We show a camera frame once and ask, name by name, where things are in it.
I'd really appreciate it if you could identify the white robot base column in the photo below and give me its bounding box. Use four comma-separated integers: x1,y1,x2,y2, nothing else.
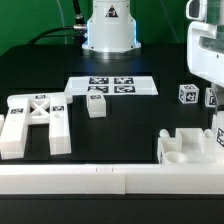
82,0,141,59

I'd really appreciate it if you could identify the white front rail bar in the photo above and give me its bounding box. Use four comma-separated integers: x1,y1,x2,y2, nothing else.
0,164,224,195

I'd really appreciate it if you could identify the white tagged cube right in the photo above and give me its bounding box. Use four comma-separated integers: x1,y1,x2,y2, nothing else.
205,88,216,108

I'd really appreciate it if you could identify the white tagged cube left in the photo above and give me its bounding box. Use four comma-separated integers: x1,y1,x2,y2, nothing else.
179,84,199,104

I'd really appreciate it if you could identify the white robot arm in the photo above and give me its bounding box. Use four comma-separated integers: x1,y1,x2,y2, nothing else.
186,0,224,87

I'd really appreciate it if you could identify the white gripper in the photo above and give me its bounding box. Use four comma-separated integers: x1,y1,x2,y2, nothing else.
187,21,224,84

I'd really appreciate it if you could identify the white chair seat part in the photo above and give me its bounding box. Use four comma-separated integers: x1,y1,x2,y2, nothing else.
157,128,224,164

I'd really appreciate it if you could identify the black cable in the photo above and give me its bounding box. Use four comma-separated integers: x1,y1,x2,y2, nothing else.
26,0,88,46

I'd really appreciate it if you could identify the white chair back frame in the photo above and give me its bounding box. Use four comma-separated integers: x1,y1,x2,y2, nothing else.
0,92,73,160

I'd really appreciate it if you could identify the white flat tag plate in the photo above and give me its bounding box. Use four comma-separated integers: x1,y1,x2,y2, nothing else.
65,76,158,96

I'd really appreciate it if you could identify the white tagged cube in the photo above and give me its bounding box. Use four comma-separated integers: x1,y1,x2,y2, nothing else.
205,88,216,108
179,84,199,104

